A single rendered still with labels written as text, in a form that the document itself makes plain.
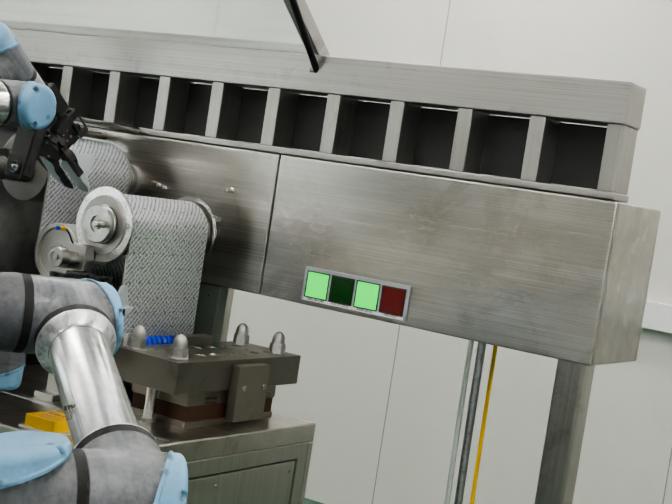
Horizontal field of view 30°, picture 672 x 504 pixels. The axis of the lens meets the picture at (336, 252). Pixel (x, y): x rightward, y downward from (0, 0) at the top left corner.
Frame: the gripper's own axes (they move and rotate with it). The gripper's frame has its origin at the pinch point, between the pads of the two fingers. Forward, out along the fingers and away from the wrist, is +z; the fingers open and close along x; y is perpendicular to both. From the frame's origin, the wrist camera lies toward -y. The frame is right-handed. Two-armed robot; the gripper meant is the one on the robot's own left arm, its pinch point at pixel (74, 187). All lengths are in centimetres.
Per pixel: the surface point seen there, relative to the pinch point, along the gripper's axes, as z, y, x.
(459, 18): 161, 239, 79
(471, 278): 38, 25, -61
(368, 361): 253, 128, 95
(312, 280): 42, 19, -26
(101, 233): 12.5, -0.3, 0.4
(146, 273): 24.1, 0.5, -4.2
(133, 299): 25.3, -5.3, -4.3
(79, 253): 14.7, -4.5, 4.4
